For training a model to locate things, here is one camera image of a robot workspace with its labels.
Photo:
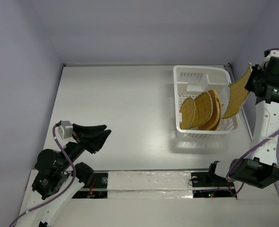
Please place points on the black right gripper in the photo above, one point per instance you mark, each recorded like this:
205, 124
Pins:
253, 79

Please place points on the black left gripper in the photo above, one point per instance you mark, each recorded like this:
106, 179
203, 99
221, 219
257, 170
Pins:
92, 136

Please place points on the square bamboo woven plate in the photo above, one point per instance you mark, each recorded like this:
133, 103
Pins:
237, 94

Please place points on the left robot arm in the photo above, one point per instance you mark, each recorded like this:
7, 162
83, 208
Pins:
60, 177

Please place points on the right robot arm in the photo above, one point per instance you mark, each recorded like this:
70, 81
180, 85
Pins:
258, 166

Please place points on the white plastic dish rack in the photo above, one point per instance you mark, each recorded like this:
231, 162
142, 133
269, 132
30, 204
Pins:
190, 81

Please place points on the white foam strip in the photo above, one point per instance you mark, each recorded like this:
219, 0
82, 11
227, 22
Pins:
149, 185

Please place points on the medium round bamboo plate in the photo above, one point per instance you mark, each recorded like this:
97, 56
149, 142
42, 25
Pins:
203, 109

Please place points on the thick tan woven plate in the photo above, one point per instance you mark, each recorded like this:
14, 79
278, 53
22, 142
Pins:
213, 123

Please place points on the small round bamboo plate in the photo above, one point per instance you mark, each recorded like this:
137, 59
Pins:
187, 110

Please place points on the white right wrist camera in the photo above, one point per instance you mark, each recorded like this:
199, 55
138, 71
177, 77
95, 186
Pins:
267, 55

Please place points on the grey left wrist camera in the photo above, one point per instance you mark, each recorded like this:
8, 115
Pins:
65, 130

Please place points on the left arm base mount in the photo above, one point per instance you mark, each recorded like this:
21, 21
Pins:
96, 189

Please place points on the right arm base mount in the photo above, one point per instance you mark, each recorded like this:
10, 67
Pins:
205, 185

